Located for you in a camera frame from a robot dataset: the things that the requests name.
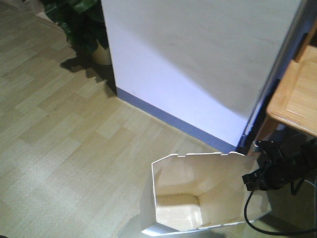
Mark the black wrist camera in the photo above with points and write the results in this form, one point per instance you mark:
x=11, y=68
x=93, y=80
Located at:
x=269, y=147

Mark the white plastic trash bin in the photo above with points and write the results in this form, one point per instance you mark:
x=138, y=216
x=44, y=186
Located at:
x=198, y=192

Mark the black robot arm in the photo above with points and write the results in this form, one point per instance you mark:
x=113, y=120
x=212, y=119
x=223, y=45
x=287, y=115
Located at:
x=306, y=161

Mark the wooden desk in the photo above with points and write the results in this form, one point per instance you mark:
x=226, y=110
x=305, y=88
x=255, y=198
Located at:
x=294, y=102

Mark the green potted plant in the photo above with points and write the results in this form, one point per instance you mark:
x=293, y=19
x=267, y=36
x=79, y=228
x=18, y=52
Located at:
x=83, y=23

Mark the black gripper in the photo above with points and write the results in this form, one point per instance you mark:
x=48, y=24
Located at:
x=272, y=174

